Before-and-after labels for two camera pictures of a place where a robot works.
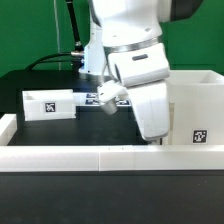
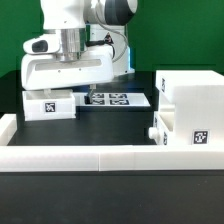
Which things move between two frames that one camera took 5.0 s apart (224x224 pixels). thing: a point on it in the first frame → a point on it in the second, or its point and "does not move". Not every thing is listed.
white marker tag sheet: x=91 y=99 does not move
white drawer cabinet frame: x=196 y=107 does not move
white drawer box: x=51 y=104 does not move
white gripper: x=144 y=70 → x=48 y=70
